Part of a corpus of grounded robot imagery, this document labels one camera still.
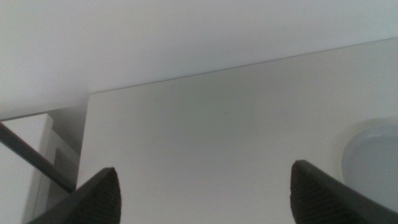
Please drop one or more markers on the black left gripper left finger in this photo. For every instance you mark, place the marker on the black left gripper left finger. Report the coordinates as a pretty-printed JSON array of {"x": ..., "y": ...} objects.
[{"x": 99, "y": 202}]

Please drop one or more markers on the grey shallow bowl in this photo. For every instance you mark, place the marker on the grey shallow bowl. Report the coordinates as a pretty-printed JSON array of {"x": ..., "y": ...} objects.
[{"x": 373, "y": 168}]

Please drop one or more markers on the black stand pole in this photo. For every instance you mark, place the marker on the black stand pole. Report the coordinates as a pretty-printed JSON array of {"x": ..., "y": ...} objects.
[{"x": 34, "y": 158}]

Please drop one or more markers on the white side table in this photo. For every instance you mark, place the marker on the white side table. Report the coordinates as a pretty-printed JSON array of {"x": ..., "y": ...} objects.
[{"x": 18, "y": 174}]

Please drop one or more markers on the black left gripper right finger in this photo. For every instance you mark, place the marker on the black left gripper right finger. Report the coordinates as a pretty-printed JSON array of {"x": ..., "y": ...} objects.
[{"x": 314, "y": 199}]

